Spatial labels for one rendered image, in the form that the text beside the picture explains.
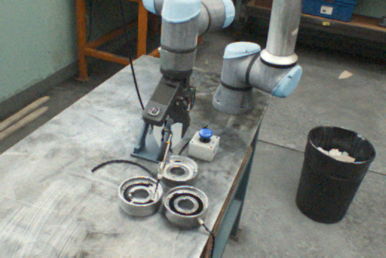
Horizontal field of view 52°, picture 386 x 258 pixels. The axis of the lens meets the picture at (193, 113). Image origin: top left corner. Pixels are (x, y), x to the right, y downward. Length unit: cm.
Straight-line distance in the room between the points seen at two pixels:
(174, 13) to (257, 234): 150
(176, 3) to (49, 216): 55
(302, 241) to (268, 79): 109
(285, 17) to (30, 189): 82
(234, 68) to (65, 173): 63
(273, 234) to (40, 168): 134
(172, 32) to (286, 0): 47
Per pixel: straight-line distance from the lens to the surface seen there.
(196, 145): 113
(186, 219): 92
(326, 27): 426
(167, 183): 102
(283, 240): 212
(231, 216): 181
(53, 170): 111
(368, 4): 481
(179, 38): 81
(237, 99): 138
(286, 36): 123
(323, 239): 221
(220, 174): 111
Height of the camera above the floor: 147
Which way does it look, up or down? 30 degrees down
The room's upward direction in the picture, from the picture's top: 7 degrees clockwise
